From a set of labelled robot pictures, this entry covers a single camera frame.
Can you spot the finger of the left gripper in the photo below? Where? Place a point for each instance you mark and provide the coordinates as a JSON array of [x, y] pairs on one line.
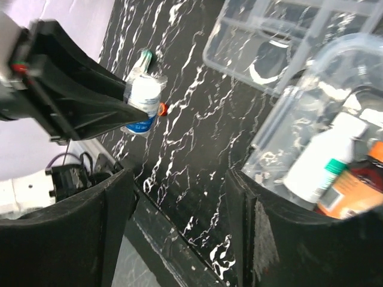
[[69, 94]]

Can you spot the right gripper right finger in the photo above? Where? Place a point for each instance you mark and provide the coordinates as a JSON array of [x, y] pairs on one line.
[[278, 243]]

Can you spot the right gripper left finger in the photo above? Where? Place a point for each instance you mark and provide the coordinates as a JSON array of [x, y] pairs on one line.
[[74, 242]]

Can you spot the blue white ointment tube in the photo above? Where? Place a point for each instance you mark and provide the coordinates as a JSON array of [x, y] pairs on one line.
[[143, 92]]

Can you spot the small orange coin item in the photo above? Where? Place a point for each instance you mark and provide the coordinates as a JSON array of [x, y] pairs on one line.
[[163, 109]]

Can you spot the white plastic bottle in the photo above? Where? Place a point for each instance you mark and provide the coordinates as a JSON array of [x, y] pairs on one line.
[[324, 158]]

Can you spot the brown medicine bottle orange cap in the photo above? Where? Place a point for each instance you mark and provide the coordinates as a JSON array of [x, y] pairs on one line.
[[357, 189]]

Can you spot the clear medicine kit box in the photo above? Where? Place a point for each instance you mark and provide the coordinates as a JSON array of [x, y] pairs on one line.
[[344, 76]]

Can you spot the clear divided organizer tray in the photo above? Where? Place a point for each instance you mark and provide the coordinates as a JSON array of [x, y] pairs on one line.
[[265, 43]]

